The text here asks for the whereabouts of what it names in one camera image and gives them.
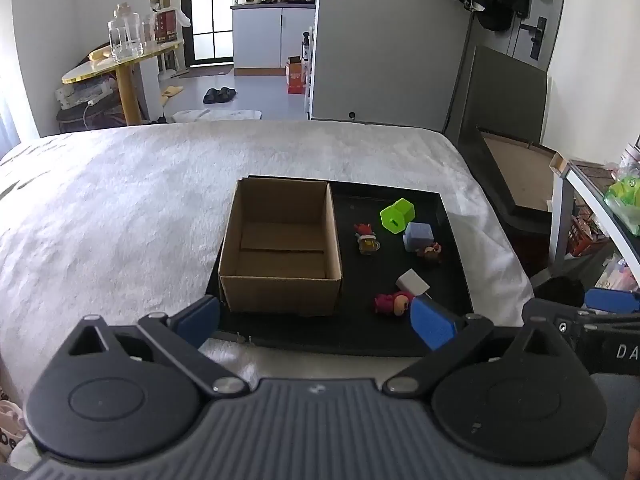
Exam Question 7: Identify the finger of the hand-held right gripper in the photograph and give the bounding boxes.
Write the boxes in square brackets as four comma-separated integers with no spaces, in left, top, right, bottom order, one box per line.
[582,287,640,322]
[521,298,585,335]

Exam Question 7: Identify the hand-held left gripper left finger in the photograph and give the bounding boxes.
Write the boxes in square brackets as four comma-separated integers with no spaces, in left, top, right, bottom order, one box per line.
[65,295,251,399]

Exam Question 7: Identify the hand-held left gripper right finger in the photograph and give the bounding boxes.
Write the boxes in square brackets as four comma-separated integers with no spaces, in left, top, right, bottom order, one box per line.
[383,296,577,397]

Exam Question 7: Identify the pink bear toy figure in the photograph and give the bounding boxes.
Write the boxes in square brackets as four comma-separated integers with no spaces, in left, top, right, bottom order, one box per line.
[373,290,415,317]

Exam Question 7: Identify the white plug charger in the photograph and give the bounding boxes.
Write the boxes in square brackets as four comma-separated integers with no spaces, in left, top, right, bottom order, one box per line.
[395,268,432,296]

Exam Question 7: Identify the black tray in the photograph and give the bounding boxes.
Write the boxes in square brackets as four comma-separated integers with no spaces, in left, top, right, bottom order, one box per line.
[205,175,476,359]

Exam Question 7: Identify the lavender plastic block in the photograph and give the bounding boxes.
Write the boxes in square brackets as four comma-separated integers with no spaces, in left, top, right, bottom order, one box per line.
[402,221,434,253]

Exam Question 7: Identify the brown cardboard box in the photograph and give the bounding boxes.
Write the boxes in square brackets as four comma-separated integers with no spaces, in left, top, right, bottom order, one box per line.
[218,177,345,317]

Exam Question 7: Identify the small red-hat toy figure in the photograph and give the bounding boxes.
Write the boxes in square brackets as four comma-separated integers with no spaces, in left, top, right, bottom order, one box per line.
[353,223,382,255]

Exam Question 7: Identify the red basket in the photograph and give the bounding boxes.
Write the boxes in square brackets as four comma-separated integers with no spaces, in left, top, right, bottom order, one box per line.
[569,217,606,256]

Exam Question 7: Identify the green plastic bag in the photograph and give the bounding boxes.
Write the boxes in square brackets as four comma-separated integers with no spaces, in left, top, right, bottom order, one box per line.
[604,174,640,236]

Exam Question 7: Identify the glass side table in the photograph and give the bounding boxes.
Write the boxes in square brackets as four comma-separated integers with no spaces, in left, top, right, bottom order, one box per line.
[549,152,640,292]

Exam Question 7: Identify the green plastic block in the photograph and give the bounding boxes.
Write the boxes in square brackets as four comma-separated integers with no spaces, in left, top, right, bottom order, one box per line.
[379,198,417,235]

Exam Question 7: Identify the white floor mat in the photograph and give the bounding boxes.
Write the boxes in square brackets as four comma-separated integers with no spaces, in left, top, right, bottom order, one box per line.
[172,108,264,124]

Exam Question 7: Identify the grey leaning board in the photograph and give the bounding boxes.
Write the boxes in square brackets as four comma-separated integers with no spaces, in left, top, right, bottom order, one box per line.
[442,44,549,146]

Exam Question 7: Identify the round yellow table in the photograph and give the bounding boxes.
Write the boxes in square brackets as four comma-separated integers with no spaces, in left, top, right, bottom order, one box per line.
[61,40,184,126]

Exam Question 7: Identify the white power strip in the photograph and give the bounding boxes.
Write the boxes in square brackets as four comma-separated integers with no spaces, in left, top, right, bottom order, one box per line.
[56,84,110,107]

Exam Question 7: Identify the red and white carton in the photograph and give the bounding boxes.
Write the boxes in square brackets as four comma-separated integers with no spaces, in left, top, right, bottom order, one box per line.
[286,55,310,95]

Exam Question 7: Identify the white kitchen cabinet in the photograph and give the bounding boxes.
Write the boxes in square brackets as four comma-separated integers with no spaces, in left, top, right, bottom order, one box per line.
[231,3,317,71]

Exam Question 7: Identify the dark red carton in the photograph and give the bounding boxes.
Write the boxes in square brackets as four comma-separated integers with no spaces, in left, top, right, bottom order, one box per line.
[152,9,184,44]

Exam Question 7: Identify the black-framed glass door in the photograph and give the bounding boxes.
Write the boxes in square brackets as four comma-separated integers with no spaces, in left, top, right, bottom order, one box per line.
[180,0,236,67]

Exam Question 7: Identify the black door handle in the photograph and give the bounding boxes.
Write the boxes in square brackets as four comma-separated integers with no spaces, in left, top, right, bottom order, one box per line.
[519,16,549,61]

